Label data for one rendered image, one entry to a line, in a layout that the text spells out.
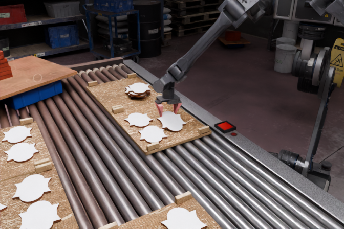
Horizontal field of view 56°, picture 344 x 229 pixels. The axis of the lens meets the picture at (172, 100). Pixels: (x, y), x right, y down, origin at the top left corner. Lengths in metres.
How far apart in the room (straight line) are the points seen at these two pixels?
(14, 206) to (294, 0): 1.54
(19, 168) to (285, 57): 4.25
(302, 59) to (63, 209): 1.38
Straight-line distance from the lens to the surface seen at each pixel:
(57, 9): 5.75
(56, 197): 1.23
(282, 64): 5.10
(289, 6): 1.82
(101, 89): 2.00
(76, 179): 1.32
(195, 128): 1.55
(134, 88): 1.84
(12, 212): 1.23
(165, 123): 1.53
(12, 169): 1.42
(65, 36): 5.88
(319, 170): 2.57
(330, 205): 1.30
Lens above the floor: 1.72
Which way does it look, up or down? 26 degrees down
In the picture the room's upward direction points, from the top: straight up
